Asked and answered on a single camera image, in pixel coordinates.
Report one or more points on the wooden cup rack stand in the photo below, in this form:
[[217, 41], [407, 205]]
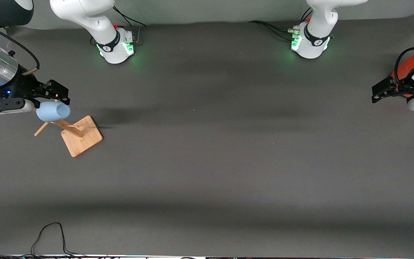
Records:
[[83, 138]]

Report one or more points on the orange cylindrical container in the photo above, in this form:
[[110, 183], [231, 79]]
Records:
[[404, 66]]

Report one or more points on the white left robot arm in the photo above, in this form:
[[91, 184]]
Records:
[[318, 21]]

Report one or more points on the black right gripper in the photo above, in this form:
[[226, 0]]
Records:
[[25, 85]]

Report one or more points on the light blue cup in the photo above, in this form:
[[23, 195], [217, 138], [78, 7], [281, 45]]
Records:
[[50, 110]]

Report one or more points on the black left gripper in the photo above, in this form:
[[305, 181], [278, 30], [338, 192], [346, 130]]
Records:
[[402, 86]]

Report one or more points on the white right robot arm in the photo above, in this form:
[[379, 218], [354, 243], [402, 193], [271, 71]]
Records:
[[84, 14]]

